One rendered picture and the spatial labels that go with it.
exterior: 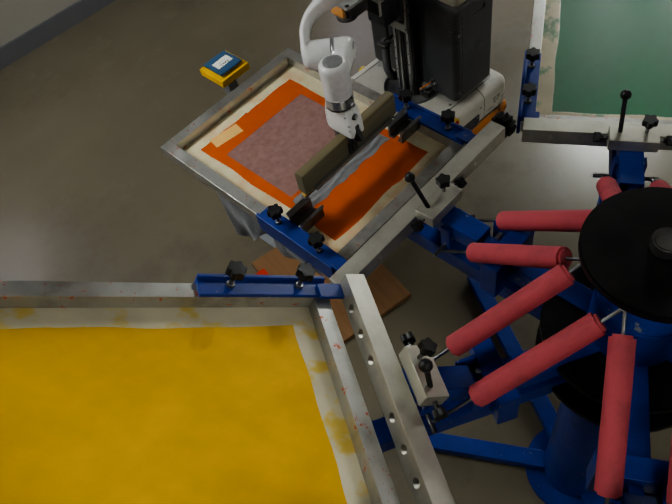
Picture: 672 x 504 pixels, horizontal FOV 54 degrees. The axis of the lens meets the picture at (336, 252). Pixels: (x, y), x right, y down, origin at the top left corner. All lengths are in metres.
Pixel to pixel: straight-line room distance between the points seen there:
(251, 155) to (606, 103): 1.09
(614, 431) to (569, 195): 1.95
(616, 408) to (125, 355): 0.92
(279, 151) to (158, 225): 1.39
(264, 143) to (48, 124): 2.31
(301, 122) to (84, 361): 1.17
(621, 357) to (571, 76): 1.15
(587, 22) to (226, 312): 1.61
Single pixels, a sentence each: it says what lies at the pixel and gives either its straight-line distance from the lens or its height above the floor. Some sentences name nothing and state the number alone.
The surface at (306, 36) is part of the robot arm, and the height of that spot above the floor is 1.39.
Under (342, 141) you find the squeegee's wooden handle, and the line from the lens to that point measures 1.84.
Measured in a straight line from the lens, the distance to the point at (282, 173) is 2.05.
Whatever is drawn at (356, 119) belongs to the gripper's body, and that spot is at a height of 1.21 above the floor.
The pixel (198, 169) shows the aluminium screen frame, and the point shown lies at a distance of 2.10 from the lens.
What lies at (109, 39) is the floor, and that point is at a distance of 4.73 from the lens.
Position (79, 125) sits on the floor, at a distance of 4.16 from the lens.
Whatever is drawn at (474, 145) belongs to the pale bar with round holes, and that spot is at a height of 1.04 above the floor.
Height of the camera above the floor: 2.42
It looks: 53 degrees down
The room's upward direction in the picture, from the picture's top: 15 degrees counter-clockwise
